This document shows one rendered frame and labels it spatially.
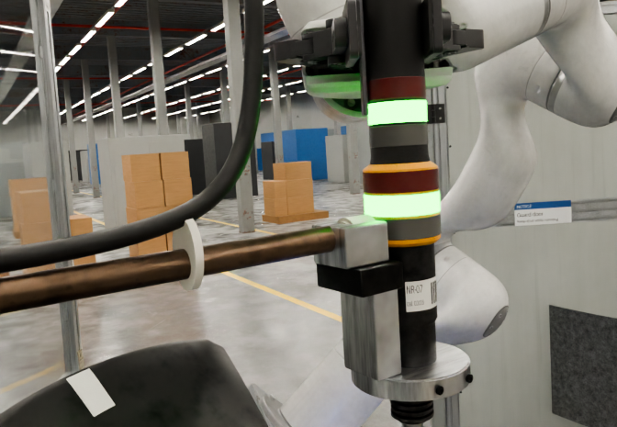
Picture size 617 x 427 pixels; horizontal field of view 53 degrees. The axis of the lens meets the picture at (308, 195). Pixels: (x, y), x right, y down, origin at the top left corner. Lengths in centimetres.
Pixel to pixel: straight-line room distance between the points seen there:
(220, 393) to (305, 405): 60
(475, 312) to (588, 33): 45
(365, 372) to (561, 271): 204
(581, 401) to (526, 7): 185
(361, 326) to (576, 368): 206
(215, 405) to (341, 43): 26
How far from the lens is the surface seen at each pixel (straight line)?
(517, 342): 238
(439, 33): 35
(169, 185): 849
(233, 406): 46
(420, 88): 35
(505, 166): 98
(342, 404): 105
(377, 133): 35
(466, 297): 103
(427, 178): 34
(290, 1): 59
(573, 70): 89
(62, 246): 26
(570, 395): 244
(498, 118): 98
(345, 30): 35
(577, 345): 236
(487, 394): 241
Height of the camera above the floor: 157
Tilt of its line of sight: 5 degrees down
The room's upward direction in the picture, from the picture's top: 4 degrees counter-clockwise
